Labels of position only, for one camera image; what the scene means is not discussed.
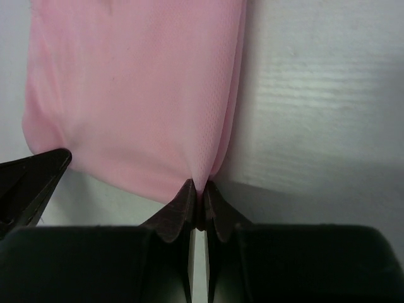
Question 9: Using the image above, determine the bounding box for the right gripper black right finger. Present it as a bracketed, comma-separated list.
[203, 182, 403, 302]

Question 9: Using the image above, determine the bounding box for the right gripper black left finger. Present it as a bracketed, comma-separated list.
[1, 180, 196, 302]

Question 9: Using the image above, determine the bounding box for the pink t shirt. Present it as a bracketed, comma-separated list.
[22, 1, 246, 203]

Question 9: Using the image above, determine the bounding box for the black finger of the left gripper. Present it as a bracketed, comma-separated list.
[0, 148, 72, 239]

